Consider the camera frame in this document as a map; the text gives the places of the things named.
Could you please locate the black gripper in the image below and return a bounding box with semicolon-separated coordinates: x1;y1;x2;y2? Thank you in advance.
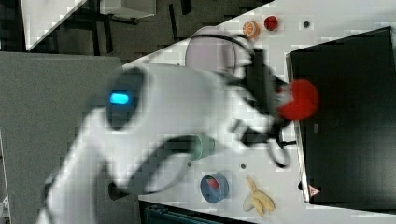
244;49;284;114

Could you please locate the red ketchup bottle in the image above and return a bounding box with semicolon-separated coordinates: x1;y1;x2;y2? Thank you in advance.
276;79;319;120

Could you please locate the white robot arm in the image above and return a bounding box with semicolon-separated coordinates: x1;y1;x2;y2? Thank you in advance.
36;52;285;224

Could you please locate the black silver toaster oven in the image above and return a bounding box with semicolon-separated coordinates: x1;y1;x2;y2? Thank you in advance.
287;27;396;214

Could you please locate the lilac round plate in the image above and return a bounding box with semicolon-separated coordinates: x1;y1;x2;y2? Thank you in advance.
185;26;236;75

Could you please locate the orange slice toy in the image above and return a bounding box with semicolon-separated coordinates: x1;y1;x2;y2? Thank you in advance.
243;21;261;39

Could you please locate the small red toy fruit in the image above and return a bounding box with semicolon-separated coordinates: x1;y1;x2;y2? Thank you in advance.
264;16;278;31

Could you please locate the red toy strawberry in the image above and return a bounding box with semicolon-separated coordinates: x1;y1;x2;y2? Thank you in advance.
206;176;219;189

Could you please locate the blue bowl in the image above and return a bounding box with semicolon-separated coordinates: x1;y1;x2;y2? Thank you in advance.
200;173;230;204

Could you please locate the peeled toy banana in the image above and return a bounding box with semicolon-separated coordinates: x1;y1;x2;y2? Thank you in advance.
243;175;276;217

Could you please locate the white side table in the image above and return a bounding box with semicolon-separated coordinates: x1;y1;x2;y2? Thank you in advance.
21;0;88;50

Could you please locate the green cup with handle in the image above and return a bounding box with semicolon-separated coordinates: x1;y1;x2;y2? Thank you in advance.
191;134;216;161

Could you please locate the blue metal frame rail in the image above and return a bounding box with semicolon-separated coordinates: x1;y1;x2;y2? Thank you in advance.
139;201;252;224

